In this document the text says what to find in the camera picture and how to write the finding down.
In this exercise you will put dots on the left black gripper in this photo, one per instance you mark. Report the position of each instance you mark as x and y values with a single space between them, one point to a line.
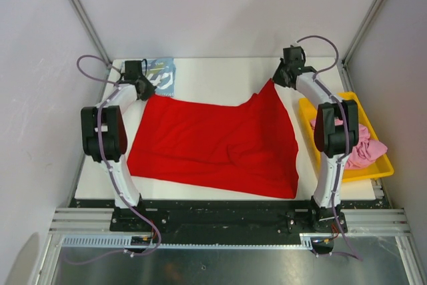
150 91

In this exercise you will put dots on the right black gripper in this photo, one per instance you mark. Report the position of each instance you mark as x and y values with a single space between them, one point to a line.
277 80

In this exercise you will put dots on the red t shirt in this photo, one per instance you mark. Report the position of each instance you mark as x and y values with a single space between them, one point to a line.
249 148

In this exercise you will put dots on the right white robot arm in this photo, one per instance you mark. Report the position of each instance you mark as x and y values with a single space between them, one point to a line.
335 134

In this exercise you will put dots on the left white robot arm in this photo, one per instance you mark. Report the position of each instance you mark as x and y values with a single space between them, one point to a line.
104 137

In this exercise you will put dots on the folded blue printed t shirt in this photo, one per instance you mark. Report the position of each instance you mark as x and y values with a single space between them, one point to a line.
161 73

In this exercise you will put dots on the pink t shirt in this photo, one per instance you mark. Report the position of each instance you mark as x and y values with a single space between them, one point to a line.
366 152

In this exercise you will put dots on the yellow plastic tray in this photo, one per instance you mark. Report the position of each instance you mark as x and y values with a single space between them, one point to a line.
307 114

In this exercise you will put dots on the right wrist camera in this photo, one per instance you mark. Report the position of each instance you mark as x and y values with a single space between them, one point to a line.
294 55

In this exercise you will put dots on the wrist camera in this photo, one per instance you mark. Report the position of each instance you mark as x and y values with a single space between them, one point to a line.
294 55
135 69

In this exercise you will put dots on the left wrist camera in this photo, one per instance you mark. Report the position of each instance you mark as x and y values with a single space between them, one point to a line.
135 69

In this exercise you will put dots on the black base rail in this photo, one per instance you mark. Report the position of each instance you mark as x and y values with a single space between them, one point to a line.
216 220

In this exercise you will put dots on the left aluminium frame post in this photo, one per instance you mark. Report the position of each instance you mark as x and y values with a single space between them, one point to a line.
89 28

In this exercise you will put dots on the aluminium frame post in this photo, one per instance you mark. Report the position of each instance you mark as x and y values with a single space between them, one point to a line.
89 28
369 18

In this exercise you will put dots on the right aluminium frame post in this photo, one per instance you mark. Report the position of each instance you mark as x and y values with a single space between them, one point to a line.
369 18

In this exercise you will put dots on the grey slotted cable duct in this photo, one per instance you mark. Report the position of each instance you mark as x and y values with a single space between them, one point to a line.
294 242

